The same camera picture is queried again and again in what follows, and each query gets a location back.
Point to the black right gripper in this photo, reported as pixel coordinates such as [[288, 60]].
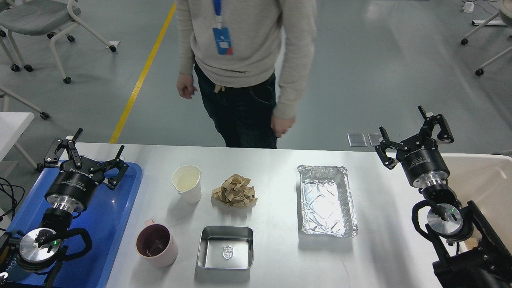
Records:
[[423, 160]]

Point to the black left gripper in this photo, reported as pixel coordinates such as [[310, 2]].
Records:
[[74, 187]]

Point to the pink mug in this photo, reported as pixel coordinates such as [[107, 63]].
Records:
[[156, 245]]

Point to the aluminium foil tray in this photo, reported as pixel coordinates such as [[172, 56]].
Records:
[[326, 202]]

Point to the steel rectangular tray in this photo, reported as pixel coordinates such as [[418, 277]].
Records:
[[226, 248]]

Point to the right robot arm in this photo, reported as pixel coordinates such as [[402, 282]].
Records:
[[470, 253]]

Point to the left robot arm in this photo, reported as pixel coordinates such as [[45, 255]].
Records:
[[46, 248]]

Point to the right floor socket plate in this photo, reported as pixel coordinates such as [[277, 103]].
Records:
[[374, 138]]

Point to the floor socket plate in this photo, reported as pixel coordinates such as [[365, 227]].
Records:
[[357, 140], [374, 138]]

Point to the white chair leg left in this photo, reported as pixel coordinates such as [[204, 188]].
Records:
[[7, 95]]

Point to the blue plastic tray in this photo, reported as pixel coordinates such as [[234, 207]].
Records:
[[105, 220]]

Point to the left floor socket plate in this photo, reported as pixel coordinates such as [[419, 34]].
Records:
[[357, 140]]

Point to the white plastic bin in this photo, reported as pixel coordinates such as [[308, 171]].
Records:
[[486, 180]]

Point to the white side table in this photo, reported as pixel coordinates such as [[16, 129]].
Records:
[[12, 126]]

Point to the white paper cup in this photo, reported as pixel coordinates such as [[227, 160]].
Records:
[[186, 180]]

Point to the grey chair on castors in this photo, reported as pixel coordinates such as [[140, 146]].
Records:
[[42, 17]]

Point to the crumpled brown paper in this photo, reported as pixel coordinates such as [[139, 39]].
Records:
[[236, 192]]

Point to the person in grey sweater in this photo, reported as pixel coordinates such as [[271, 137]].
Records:
[[250, 61]]

